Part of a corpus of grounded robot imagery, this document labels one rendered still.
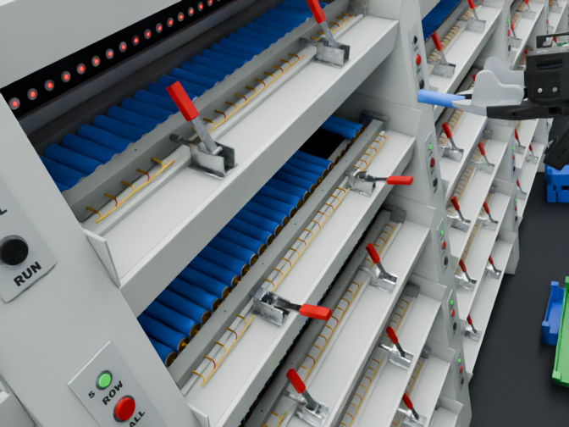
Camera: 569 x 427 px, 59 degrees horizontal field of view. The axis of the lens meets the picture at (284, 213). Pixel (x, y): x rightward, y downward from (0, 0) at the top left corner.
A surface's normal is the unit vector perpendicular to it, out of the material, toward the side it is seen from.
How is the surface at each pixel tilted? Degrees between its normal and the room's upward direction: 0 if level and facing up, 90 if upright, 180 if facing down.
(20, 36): 109
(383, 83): 90
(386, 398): 19
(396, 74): 90
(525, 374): 0
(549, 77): 90
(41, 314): 90
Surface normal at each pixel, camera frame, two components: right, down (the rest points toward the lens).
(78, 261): 0.83, 0.08
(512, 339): -0.27, -0.81
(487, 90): -0.48, 0.58
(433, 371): 0.01, -0.74
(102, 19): 0.87, 0.34
